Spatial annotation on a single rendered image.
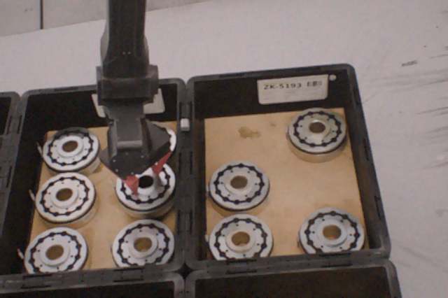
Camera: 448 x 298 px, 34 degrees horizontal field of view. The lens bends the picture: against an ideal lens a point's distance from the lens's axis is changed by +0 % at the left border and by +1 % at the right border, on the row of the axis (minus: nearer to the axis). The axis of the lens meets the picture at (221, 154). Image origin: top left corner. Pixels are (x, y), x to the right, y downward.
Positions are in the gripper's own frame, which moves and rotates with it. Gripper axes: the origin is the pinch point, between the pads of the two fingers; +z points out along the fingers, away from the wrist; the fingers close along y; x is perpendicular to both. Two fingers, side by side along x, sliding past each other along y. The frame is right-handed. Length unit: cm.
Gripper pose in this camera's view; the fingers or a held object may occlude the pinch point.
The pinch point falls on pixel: (144, 180)
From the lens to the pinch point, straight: 122.5
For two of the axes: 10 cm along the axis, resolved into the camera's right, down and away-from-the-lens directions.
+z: 0.9, 6.1, 7.9
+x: -7.1, -5.2, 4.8
